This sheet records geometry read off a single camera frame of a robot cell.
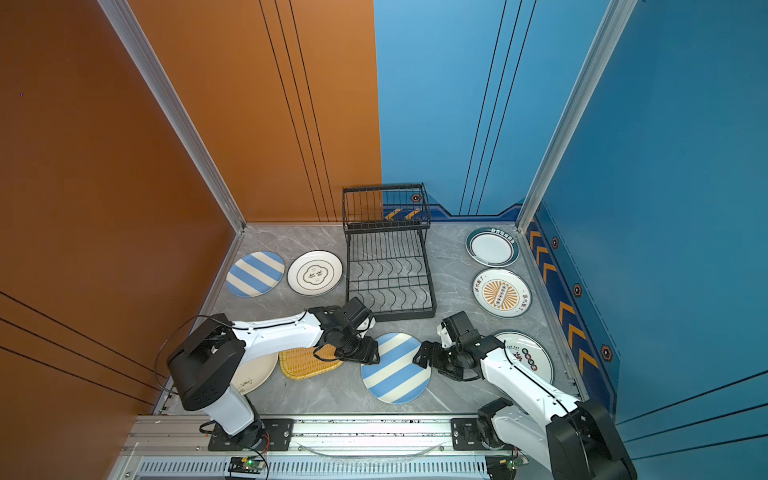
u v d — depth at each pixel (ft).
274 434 2.43
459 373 2.37
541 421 1.40
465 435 2.38
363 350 2.47
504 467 2.31
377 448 2.38
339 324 2.24
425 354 2.47
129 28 2.34
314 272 3.45
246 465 2.32
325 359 2.39
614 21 2.33
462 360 2.10
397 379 2.69
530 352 2.90
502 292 3.27
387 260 3.50
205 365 1.50
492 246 3.71
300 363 2.78
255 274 3.47
